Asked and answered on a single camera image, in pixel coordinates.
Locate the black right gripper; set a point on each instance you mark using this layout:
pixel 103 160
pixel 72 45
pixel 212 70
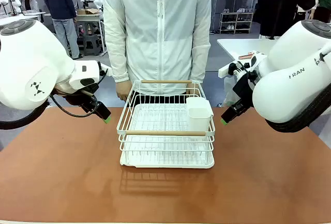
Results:
pixel 245 89

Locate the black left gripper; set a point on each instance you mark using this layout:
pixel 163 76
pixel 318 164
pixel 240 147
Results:
pixel 75 97

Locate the white plastic cutlery holder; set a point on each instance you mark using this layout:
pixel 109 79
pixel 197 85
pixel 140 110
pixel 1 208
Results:
pixel 199 119

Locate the person's left forearm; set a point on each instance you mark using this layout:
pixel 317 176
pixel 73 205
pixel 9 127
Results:
pixel 200 61

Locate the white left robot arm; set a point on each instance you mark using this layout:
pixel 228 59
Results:
pixel 31 61

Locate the person's right forearm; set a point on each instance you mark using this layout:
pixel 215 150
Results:
pixel 117 53

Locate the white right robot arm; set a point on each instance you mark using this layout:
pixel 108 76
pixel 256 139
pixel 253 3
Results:
pixel 289 79

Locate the person's right hand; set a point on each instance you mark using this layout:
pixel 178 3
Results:
pixel 123 91

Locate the person's left hand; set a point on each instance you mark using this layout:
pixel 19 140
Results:
pixel 193 89

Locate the clear plastic bag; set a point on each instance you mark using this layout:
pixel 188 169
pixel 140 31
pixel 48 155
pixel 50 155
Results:
pixel 231 94

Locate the large white side table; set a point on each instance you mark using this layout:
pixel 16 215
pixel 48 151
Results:
pixel 245 46

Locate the grey plastic stool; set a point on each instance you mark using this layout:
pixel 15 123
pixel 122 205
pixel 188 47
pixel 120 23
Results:
pixel 91 45

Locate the white shoe rack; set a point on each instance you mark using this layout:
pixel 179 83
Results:
pixel 236 22

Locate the white table with box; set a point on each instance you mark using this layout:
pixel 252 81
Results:
pixel 90 18

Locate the person in white jacket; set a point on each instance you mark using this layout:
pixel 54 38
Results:
pixel 160 32

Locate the brown cardboard box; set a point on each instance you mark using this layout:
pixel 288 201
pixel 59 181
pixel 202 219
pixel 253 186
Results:
pixel 87 11

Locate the person in navy jacket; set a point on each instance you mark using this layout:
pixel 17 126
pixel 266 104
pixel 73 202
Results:
pixel 60 9

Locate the person in black coat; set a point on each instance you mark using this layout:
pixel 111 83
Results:
pixel 282 4

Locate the white desk with robot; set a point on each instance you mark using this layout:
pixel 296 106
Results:
pixel 18 17

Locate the seated person in grey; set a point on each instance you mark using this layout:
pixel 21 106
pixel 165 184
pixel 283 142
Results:
pixel 29 1

